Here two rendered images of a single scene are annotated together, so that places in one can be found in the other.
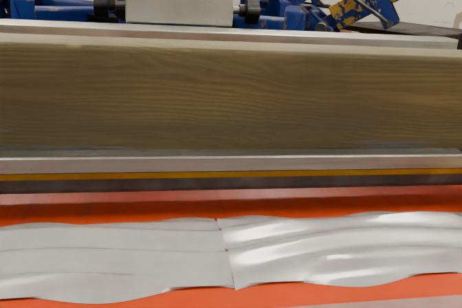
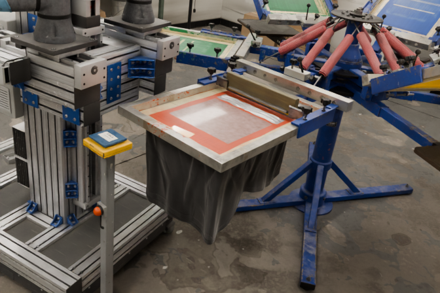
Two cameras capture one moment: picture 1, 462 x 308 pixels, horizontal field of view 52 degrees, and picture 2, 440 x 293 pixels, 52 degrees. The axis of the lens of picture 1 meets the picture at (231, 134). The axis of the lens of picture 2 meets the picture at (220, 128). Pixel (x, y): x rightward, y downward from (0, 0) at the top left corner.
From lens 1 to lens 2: 190 cm
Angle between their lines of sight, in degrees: 46
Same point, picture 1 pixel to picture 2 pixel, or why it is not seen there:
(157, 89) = (253, 87)
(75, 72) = (245, 82)
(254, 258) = (249, 108)
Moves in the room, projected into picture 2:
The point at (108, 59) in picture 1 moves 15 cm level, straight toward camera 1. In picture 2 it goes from (249, 82) to (230, 89)
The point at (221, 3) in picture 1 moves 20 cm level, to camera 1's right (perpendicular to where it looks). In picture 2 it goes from (302, 75) to (332, 89)
